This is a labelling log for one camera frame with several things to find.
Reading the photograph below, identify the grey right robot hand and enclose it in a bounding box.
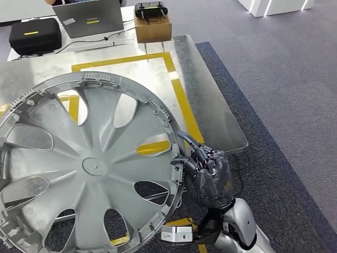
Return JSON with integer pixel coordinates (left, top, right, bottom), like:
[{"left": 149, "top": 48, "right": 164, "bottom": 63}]
[{"left": 170, "top": 131, "right": 234, "bottom": 210}]

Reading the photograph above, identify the grey plastic wheel cover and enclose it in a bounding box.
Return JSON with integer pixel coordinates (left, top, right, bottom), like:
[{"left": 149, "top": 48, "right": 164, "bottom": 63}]
[{"left": 0, "top": 71, "right": 185, "bottom": 253}]

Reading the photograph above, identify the yellow floor tape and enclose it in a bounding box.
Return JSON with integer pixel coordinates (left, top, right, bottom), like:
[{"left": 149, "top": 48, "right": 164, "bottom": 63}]
[{"left": 111, "top": 218, "right": 209, "bottom": 253}]

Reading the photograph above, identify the brown cardboard box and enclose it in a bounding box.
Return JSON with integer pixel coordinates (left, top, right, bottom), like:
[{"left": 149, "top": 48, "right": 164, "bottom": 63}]
[{"left": 133, "top": 12, "right": 172, "bottom": 44}]

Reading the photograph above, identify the white lit display block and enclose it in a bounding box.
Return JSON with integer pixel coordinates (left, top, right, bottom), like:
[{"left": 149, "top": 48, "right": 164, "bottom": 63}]
[{"left": 237, "top": 0, "right": 315, "bottom": 17}]

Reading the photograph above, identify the black remote controller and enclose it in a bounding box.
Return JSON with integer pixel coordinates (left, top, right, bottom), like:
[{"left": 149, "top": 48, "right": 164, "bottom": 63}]
[{"left": 135, "top": 2, "right": 168, "bottom": 22}]

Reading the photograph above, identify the grey laptop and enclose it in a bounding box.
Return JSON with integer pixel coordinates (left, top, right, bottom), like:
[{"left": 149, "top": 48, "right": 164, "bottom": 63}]
[{"left": 52, "top": 0, "right": 124, "bottom": 39}]

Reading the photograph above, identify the black carrying case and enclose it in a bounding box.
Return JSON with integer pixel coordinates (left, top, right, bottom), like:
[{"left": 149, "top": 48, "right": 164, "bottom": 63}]
[{"left": 8, "top": 17, "right": 63, "bottom": 56}]

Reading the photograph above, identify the person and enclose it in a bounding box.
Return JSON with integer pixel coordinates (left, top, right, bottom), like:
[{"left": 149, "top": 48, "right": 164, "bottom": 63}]
[{"left": 44, "top": 0, "right": 127, "bottom": 8}]

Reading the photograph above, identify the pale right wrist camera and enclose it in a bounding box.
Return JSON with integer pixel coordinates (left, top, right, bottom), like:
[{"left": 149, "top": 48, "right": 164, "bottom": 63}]
[{"left": 161, "top": 225, "right": 194, "bottom": 244}]

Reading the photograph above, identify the thin black laptop cable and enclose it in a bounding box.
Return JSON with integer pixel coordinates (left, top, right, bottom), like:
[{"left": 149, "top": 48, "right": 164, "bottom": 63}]
[{"left": 55, "top": 26, "right": 136, "bottom": 55}]

